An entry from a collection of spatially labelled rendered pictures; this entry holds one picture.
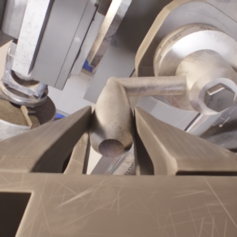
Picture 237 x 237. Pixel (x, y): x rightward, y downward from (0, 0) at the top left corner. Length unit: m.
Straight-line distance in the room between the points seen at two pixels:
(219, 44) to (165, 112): 0.12
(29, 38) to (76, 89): 3.70
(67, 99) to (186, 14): 4.06
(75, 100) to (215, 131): 3.95
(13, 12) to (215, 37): 0.35
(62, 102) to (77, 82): 0.54
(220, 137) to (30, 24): 0.34
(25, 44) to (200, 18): 0.29
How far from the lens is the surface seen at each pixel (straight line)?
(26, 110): 0.72
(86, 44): 0.41
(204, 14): 0.21
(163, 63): 0.17
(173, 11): 0.20
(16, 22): 0.44
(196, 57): 0.17
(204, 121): 0.29
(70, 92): 4.14
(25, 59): 0.41
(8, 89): 0.71
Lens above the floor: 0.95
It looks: 15 degrees down
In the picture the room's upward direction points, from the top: 66 degrees counter-clockwise
